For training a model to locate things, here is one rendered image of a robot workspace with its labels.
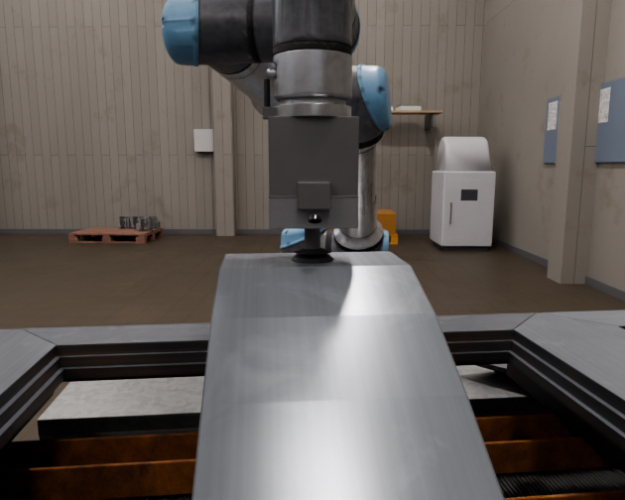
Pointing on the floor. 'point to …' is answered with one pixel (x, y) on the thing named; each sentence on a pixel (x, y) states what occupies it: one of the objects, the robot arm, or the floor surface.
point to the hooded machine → (462, 195)
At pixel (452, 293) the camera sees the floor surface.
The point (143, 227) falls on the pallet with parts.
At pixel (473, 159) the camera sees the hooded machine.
